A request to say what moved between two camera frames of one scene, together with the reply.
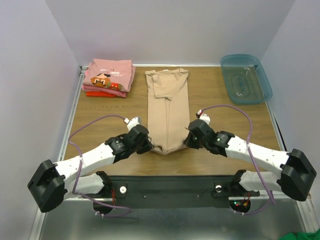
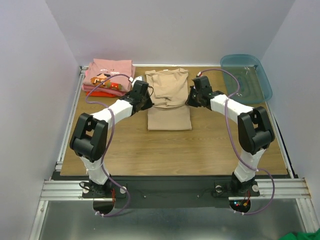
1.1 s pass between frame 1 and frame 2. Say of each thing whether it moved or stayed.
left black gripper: moved
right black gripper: moved
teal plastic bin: stayed
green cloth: stayed
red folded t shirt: stayed
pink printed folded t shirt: stayed
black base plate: stayed
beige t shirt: moved
